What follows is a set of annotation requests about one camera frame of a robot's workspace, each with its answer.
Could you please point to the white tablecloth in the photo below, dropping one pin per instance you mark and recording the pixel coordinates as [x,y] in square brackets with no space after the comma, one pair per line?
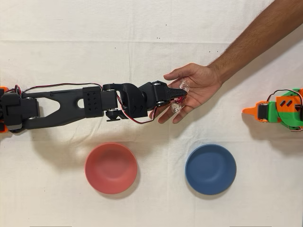
[151,208]

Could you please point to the person's bare forearm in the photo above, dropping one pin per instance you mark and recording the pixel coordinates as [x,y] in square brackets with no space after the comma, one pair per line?
[258,35]

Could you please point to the blue plastic bowl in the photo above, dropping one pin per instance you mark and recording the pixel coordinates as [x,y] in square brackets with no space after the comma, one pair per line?
[210,169]

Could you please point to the red candy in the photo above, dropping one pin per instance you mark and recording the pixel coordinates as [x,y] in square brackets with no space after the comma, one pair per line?
[181,99]

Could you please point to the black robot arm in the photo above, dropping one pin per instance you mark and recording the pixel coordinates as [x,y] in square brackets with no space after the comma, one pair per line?
[71,108]

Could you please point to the pink plastic bowl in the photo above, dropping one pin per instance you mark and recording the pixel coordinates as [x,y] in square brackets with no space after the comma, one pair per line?
[111,168]

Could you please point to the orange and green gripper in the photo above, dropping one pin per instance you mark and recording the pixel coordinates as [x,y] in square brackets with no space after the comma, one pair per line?
[262,112]

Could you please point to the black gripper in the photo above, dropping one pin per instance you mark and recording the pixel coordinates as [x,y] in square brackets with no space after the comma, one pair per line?
[160,92]

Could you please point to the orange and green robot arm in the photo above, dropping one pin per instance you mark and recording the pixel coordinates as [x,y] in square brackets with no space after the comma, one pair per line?
[288,111]

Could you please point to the person's open hand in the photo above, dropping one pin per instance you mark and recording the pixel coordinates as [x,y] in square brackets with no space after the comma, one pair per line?
[201,85]

